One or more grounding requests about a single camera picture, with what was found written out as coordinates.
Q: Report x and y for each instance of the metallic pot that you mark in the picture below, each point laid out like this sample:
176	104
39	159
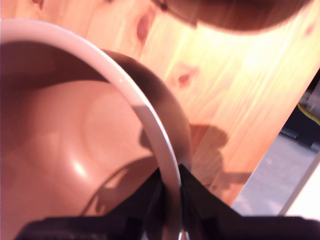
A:
75	140

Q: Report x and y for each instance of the black Philips rice cooker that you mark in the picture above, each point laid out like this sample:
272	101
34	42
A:
237	15

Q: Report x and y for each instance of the yellow and black object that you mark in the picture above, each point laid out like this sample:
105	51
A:
310	112

